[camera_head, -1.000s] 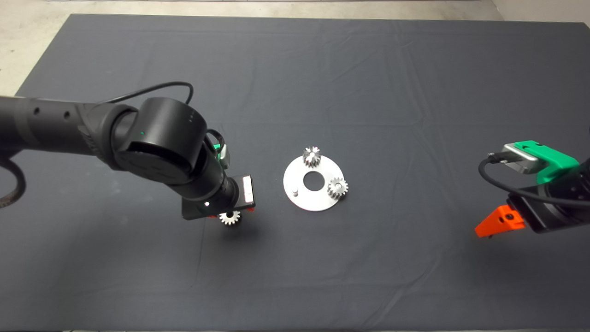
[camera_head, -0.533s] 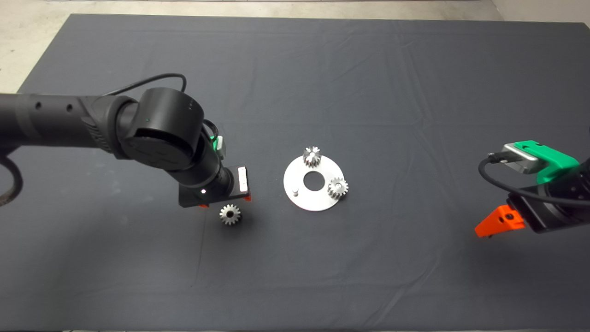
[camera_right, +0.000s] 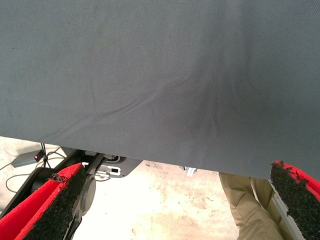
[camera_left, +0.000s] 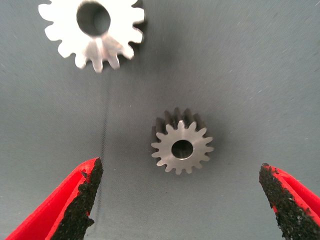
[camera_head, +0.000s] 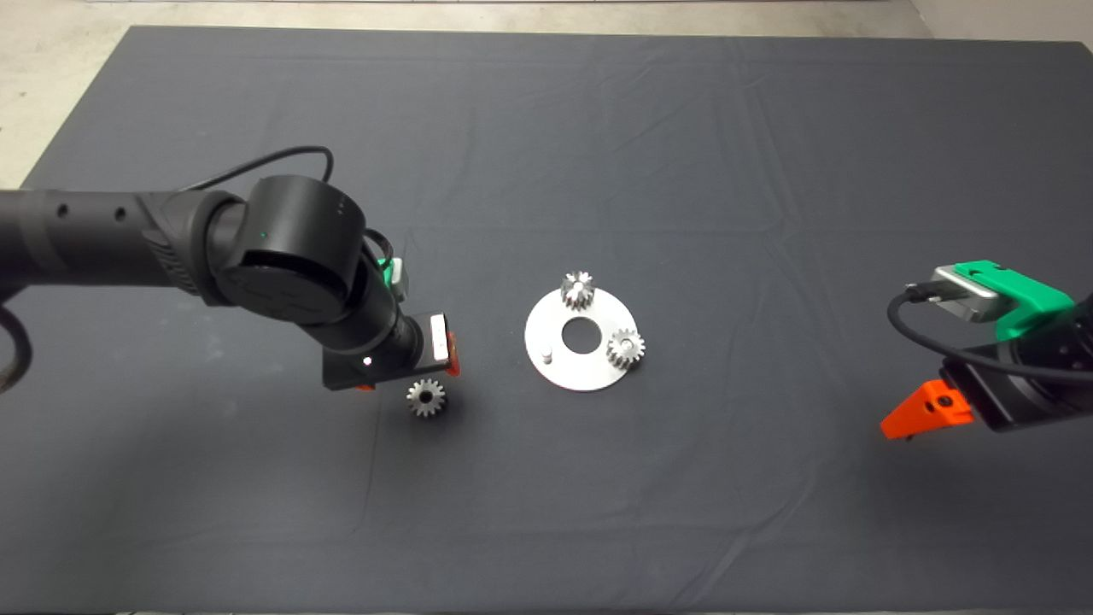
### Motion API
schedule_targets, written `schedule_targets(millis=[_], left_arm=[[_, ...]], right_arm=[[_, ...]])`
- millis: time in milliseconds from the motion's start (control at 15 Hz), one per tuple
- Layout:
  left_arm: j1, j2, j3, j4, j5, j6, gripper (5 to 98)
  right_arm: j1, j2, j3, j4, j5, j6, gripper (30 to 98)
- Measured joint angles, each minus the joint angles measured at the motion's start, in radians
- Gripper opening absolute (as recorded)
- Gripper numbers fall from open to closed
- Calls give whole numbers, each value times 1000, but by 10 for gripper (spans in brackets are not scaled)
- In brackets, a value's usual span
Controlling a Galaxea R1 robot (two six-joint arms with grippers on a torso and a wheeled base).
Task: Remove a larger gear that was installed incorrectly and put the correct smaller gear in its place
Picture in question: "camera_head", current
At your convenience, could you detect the small steel gear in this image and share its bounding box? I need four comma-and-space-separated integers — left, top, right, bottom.
561, 271, 596, 311
606, 328, 646, 370

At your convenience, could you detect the braided black cable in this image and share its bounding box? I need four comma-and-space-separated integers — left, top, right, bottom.
0, 299, 33, 395

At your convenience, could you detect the right camera black cable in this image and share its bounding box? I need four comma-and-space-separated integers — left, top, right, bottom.
886, 282, 1093, 383

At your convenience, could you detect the smaller steel gear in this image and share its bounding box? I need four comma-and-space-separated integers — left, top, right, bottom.
406, 378, 447, 419

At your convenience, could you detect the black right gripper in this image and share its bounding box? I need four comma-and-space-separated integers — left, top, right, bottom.
881, 357, 1026, 441

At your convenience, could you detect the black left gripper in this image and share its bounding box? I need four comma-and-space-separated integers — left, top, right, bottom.
322, 312, 462, 392

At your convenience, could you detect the right green camera mount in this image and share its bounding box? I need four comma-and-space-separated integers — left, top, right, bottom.
955, 261, 1077, 341

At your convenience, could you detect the round metal plate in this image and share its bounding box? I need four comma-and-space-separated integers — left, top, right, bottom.
524, 286, 641, 393

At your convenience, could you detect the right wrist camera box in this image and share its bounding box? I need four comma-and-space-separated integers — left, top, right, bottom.
932, 265, 1002, 324

